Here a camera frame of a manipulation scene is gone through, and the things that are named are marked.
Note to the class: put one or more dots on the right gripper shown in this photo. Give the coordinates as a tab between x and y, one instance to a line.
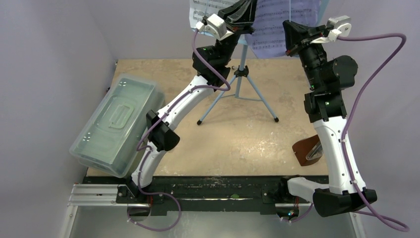
302	41

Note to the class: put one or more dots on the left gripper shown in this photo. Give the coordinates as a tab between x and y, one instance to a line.
241	13

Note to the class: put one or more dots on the purple paper sheet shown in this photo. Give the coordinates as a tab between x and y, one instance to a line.
268	39

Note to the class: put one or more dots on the white sheet music page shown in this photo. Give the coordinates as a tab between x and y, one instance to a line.
200	8

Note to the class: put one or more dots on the brown metronome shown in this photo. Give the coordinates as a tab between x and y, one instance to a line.
308	151

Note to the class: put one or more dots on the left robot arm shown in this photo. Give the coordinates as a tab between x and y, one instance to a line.
214	41

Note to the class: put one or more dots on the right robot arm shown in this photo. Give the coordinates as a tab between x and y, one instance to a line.
346	191

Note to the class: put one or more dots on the clear plastic storage bin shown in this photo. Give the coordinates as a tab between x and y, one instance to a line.
108	140

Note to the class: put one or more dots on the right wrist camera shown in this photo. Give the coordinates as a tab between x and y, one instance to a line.
336	26

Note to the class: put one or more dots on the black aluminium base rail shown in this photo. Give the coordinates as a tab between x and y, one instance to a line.
263	194

